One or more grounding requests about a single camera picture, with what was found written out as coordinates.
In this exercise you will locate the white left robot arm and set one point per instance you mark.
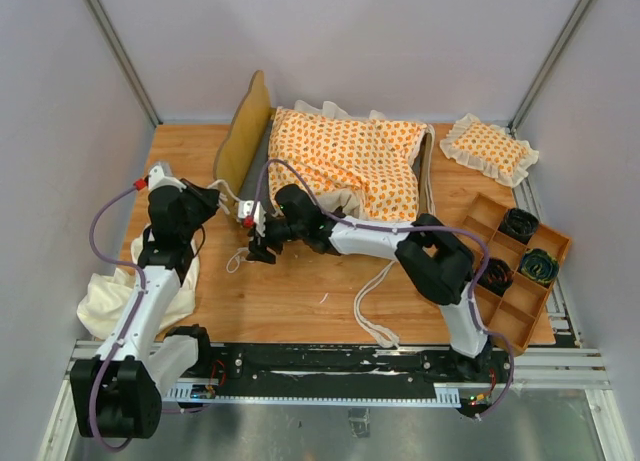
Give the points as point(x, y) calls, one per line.
point(118, 392)

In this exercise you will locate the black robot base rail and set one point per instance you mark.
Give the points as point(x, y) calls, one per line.
point(365, 375)

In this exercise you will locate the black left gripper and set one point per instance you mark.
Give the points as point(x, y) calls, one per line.
point(207, 197)

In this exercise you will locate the wooden compartment organizer box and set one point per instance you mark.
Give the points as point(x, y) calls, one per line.
point(516, 314)

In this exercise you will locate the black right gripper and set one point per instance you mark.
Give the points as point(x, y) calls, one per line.
point(260, 252)

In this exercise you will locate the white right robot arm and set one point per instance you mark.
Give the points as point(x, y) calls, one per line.
point(437, 262)

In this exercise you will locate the dark rolled sock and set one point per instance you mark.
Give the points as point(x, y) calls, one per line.
point(519, 225)
point(497, 277)
point(539, 266)

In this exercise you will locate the wooden pet bed frame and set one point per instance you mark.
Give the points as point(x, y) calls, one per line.
point(373, 168)

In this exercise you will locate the duck print small pillow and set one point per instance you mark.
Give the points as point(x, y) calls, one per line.
point(490, 150)

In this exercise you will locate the dark rolled sock upper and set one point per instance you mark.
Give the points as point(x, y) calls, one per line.
point(519, 225)

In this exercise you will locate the duck print bed cover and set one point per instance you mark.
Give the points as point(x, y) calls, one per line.
point(366, 300)

